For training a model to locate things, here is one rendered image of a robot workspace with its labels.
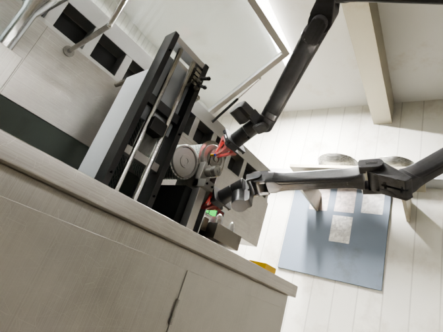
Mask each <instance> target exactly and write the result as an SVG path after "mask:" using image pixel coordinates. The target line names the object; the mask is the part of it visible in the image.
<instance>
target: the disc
mask: <svg viewBox="0 0 443 332"><path fill-rule="evenodd" d="M212 144H214V145H217V146H218V145H219V144H218V143H217V142H215V141H212V140H209V141H207V142H205V143H203V145H202V146H201V147H200V150H199V153H198V165H200V162H202V153H203V151H204V149H205V147H206V146H209V145H212Z"/></svg>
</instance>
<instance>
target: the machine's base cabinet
mask: <svg viewBox="0 0 443 332"><path fill-rule="evenodd" d="M287 297H288V296H287V295H285V294H282V293H280V292H278V291H276V290H274V289H271V288H270V287H267V286H265V285H263V284H261V283H258V282H256V281H254V280H252V279H250V278H248V277H245V276H244V275H241V274H239V273H237V272H235V271H233V270H230V269H228V268H226V267H224V266H222V265H220V264H218V263H216V262H213V261H211V260H209V259H207V258H204V257H202V256H200V255H198V254H195V253H194V252H191V251H190V250H187V249H185V248H183V247H181V246H179V245H176V244H174V243H172V242H170V241H168V240H166V239H164V238H162V237H159V236H157V235H155V234H153V233H150V232H148V231H146V230H144V229H141V228H140V227H137V226H136V225H133V224H131V223H129V222H127V221H124V220H122V219H120V218H118V217H116V216H114V215H112V214H110V213H108V212H105V211H103V210H101V209H99V208H96V207H94V206H92V205H90V204H87V203H86V202H83V201H82V200H79V199H77V198H75V197H73V196H70V195H68V194H66V193H64V192H62V191H60V190H58V189H56V188H53V187H51V186H49V185H47V184H45V183H42V182H40V181H38V180H36V179H33V178H32V177H29V176H28V175H25V174H23V173H21V172H19V171H16V170H14V169H12V168H10V167H8V166H6V165H4V164H2V163H0V332H281V326H282V323H283V317H284V313H285V307H286V304H287Z"/></svg>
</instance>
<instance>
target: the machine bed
mask: <svg viewBox="0 0 443 332"><path fill-rule="evenodd" d="M0 163H2V164H4V165H6V166H8V167H10V168H12V169H14V170H16V171H19V172H21V173H23V174H25V175H28V176H29V177H32V178H33V179H36V180H38V181H40V182H42V183H45V184H47V185H49V186H51V187H53V188H56V189H58V190H60V191H62V192H64V193H66V194H68V195H70V196H73V197H75V198H77V199H79V200H82V201H83V202H86V203H87V204H90V205H92V206H94V207H96V208H99V209H101V210H103V211H105V212H108V213H110V214H112V215H114V216H116V217H118V218H120V219H122V220H124V221H127V222H129V223H131V224H133V225H136V226H137V227H140V228H141V229H144V230H146V231H148V232H150V233H153V234H155V235H157V236H159V237H162V238H164V239H166V240H168V241H170V242H172V243H174V244H176V245H179V246H181V247H183V248H185V249H187V250H190V251H191V252H194V253H195V254H198V255H200V256H202V257H204V258H207V259H209V260H211V261H213V262H216V263H218V264H220V265H222V266H224V267H226V268H228V269H230V270H233V271H235V272H237V273H239V274H241V275H244V276H245V277H248V278H250V279H252V280H254V281H256V282H258V283H261V284H263V285H265V286H267V287H270V288H271V289H274V290H275V291H278V292H280V293H282V294H285V295H287V296H290V297H293V298H296V295H297V289H298V286H296V285H294V284H293V283H290V282H289V281H286V280H285V279H283V278H281V277H279V276H277V275H275V274H273V273H272V272H270V271H268V270H266V269H264V268H262V267H260V266H259V265H256V264H255V263H252V262H251V261H249V260H247V259H245V258H243V257H241V256H240V255H238V254H236V253H234V252H232V251H230V250H228V249H227V248H224V247H223V246H220V245H219V244H217V243H215V242H213V241H211V240H209V239H207V238H206V237H204V236H202V235H200V234H198V233H196V232H194V231H192V230H190V229H188V228H186V227H184V226H182V225H181V224H179V223H177V222H175V221H173V220H171V219H170V218H168V217H166V216H164V215H162V214H160V213H158V212H156V211H154V210H152V209H150V208H149V207H147V206H145V205H143V204H141V203H139V202H137V201H136V200H134V199H132V198H130V197H128V196H126V195H124V194H122V193H120V192H118V191H116V190H115V189H113V188H111V187H109V186H107V185H105V184H104V183H102V182H100V181H98V180H96V179H93V178H92V177H90V176H88V175H86V174H84V173H82V172H81V171H79V170H77V169H75V168H73V167H71V166H70V165H67V164H66V163H63V162H62V161H59V160H58V159H56V158H54V157H52V156H50V155H48V154H47V153H45V152H43V151H41V150H39V149H37V148H35V147H34V146H31V145H30V144H27V143H26V142H24V141H22V140H20V139H18V138H16V137H14V136H13V135H11V134H9V133H7V132H5V131H3V130H1V129H0Z"/></svg>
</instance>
